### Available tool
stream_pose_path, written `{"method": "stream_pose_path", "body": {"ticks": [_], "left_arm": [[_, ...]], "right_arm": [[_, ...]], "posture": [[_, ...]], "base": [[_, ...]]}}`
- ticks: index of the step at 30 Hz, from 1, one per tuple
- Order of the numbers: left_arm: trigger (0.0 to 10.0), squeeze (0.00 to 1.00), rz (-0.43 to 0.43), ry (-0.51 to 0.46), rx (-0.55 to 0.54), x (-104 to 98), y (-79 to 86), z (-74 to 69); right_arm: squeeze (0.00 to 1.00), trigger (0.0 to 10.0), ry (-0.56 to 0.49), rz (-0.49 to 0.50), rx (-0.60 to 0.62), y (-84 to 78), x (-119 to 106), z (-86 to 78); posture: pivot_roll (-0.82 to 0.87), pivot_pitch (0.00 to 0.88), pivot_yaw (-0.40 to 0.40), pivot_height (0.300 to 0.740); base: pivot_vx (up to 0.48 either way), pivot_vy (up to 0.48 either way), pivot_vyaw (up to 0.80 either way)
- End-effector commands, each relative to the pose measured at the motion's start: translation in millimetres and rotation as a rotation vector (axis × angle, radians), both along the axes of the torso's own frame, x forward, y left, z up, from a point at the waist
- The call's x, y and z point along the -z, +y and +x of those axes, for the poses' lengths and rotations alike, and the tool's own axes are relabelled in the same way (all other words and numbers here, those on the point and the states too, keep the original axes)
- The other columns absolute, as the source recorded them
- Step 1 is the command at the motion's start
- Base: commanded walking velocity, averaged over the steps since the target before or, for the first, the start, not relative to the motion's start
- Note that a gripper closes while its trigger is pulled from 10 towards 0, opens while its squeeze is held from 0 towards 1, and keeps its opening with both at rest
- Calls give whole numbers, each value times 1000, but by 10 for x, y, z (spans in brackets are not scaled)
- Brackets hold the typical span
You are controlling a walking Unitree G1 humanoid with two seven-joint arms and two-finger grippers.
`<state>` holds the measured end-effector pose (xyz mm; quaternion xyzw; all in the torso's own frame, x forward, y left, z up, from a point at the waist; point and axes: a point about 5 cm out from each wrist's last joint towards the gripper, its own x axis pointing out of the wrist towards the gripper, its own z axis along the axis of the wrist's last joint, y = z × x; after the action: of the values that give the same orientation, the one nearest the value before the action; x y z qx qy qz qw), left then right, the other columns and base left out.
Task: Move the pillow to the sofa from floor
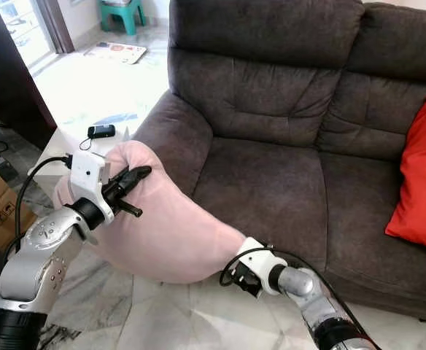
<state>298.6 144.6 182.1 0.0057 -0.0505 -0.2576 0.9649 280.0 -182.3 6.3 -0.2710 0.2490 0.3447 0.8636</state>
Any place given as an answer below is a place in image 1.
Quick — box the dark door panel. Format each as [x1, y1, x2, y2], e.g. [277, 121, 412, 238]
[0, 0, 58, 151]

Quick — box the red pillow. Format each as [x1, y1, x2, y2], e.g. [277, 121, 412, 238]
[384, 95, 426, 255]

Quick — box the small black device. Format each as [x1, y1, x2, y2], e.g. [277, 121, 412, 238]
[87, 124, 117, 140]

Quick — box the pink pillow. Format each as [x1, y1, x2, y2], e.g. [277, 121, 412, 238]
[55, 141, 247, 285]

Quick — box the green plastic stool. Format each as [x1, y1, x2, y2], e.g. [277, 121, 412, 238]
[99, 0, 147, 36]

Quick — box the dark brown fabric sofa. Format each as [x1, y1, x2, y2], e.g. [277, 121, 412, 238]
[133, 0, 426, 327]

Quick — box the brown cardboard box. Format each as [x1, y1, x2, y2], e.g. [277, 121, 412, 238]
[0, 157, 36, 250]

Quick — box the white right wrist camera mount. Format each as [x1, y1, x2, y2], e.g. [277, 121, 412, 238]
[233, 236, 288, 296]

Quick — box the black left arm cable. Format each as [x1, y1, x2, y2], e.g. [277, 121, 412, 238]
[12, 155, 75, 256]

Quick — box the brown curtain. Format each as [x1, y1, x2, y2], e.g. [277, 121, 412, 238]
[36, 0, 77, 55]

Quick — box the printed floor mat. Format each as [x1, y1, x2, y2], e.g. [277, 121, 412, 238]
[82, 42, 149, 66]

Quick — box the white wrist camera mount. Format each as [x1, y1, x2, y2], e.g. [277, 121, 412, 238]
[69, 152, 116, 225]
[233, 236, 288, 296]

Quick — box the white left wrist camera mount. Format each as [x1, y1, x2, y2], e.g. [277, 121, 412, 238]
[69, 152, 116, 225]

